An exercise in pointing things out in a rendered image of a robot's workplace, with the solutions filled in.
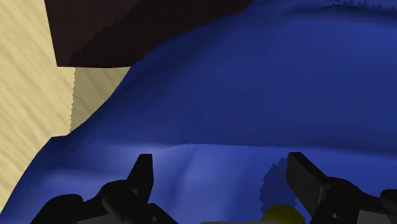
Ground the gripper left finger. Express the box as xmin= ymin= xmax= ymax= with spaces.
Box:
xmin=30 ymin=153 xmax=179 ymax=224

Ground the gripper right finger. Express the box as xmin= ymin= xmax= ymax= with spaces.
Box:
xmin=285 ymin=151 xmax=397 ymax=224

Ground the yellow-green ball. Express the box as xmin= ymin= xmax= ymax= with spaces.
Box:
xmin=261 ymin=204 xmax=307 ymax=224

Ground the blue bed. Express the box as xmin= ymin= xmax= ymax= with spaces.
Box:
xmin=0 ymin=0 xmax=397 ymax=224

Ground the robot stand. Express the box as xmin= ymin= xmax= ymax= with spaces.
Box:
xmin=44 ymin=0 xmax=255 ymax=68

